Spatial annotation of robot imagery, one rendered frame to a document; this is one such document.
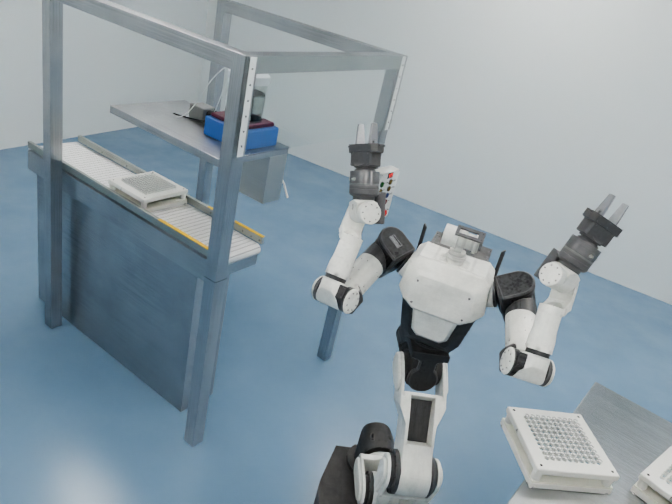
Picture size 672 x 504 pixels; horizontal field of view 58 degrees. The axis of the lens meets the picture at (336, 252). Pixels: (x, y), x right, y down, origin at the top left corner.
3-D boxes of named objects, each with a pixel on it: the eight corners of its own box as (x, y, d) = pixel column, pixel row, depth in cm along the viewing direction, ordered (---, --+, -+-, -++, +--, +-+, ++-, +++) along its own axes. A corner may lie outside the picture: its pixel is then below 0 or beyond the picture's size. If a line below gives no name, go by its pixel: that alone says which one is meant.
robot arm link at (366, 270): (315, 312, 187) (357, 268, 198) (348, 327, 179) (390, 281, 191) (308, 286, 179) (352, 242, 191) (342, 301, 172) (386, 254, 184)
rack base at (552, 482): (610, 494, 167) (613, 488, 166) (528, 487, 163) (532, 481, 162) (572, 430, 189) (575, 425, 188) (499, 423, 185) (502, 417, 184)
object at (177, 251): (256, 264, 262) (259, 243, 258) (206, 283, 240) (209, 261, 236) (80, 160, 322) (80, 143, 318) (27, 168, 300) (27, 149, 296)
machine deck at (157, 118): (287, 156, 241) (289, 146, 239) (217, 169, 211) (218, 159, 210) (183, 108, 269) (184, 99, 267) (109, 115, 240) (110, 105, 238)
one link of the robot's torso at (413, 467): (377, 490, 203) (391, 352, 216) (427, 496, 206) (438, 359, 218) (388, 496, 189) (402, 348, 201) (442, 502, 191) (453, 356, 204)
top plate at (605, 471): (617, 482, 165) (620, 476, 164) (535, 474, 161) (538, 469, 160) (578, 418, 187) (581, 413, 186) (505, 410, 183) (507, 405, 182)
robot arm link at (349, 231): (351, 197, 183) (334, 238, 183) (361, 198, 175) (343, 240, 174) (369, 206, 185) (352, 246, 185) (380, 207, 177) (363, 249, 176)
